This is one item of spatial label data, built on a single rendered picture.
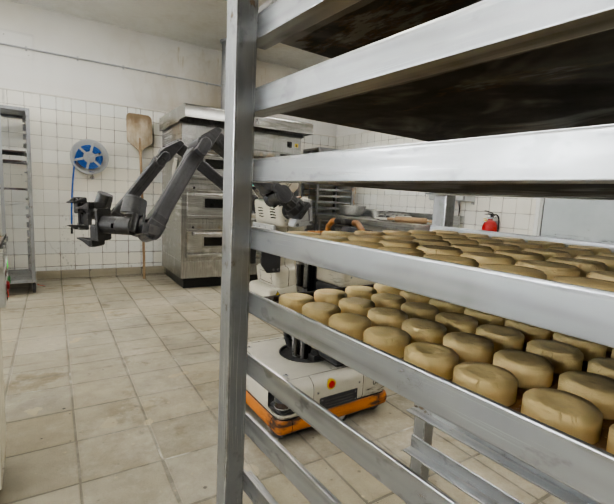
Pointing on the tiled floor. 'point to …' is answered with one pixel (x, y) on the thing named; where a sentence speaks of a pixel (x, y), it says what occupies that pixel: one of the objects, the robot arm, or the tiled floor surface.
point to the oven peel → (141, 131)
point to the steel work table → (385, 221)
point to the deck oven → (208, 272)
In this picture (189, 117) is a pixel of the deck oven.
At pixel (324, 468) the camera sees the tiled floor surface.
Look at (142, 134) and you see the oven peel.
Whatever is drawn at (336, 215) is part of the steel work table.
